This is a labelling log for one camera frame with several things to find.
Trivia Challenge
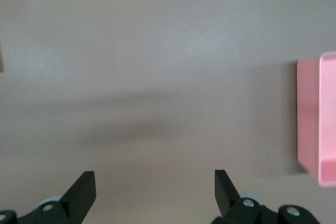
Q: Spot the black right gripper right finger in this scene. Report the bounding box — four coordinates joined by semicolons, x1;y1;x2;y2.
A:
211;169;320;224

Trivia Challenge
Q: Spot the pink plastic box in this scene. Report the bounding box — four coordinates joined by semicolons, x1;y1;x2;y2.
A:
296;51;336;188

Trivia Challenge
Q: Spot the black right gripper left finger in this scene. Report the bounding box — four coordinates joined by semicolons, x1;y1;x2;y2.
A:
0;170;97;224

